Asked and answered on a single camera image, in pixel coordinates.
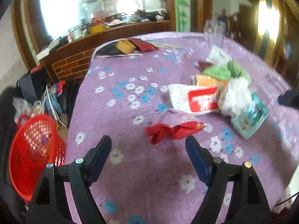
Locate teal snack wrapper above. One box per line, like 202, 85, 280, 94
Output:
231, 93, 269, 140

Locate green knitted cloth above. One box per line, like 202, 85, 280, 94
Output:
202, 61, 251, 84

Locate red white wet wipe pack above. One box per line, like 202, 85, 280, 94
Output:
168, 84, 219, 116

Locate orange box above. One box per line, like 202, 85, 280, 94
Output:
192, 74, 228, 87

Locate red wrapper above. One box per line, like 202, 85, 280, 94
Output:
145, 121, 205, 145

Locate white medicine box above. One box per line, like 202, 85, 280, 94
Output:
206, 45, 232, 66

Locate red plastic basket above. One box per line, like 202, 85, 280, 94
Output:
9, 114, 66, 202

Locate dark blue paper bag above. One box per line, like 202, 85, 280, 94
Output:
16, 69, 48, 104

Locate purple floral tablecloth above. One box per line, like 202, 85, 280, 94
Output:
65, 33, 298, 223

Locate wooden brick counter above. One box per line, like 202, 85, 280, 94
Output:
41, 20, 171, 83

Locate wooden chopstick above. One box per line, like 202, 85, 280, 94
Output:
97, 53, 143, 59

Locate yellow box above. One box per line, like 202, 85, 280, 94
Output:
116, 39, 136, 55

